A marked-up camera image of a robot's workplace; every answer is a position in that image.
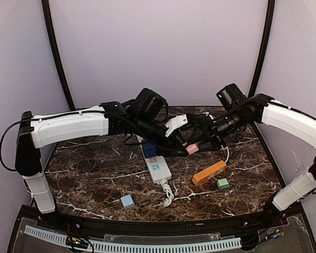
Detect pink plug adapter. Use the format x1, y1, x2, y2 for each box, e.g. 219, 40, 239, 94
185, 144, 199, 155

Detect blue cube socket adapter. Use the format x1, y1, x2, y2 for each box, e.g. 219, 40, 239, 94
142, 140, 156, 159

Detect white multicolour power strip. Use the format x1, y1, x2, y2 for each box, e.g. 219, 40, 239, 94
137, 136, 172, 184

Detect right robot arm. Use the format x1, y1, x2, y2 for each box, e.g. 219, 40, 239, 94
190, 83, 316, 212

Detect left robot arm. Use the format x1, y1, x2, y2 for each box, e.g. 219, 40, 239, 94
0, 88, 190, 214

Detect green plug adapter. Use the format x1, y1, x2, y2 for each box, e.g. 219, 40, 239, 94
216, 178, 231, 191

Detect light blue plug adapter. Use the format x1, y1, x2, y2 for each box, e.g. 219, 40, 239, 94
121, 194, 135, 208

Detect orange power strip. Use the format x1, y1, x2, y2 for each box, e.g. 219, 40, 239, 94
192, 160, 227, 186

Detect white power strip cable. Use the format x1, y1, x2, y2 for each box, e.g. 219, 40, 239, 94
160, 179, 175, 207

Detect light blue slotted cable duct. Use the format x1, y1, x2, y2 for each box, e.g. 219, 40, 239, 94
24, 225, 242, 253

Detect right black frame post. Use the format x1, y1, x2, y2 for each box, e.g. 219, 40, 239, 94
248, 0, 276, 98

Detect black frame post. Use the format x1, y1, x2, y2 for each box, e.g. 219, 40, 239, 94
248, 0, 276, 98
41, 0, 76, 111

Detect left black frame post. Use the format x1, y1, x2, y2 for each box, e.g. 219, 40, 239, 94
41, 0, 76, 111

